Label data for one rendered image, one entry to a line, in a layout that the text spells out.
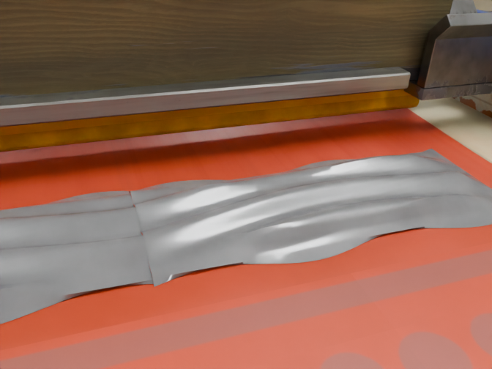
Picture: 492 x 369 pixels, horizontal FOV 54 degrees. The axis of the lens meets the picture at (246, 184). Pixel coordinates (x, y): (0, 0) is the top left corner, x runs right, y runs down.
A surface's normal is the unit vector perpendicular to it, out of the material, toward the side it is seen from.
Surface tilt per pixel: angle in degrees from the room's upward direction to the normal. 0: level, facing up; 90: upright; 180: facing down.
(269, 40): 90
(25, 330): 0
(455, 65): 90
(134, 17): 90
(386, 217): 43
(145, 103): 90
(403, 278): 0
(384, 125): 0
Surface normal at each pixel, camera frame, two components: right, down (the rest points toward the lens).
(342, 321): 0.04, -0.86
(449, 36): 0.21, 0.95
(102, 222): 0.15, -0.51
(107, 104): 0.32, 0.49
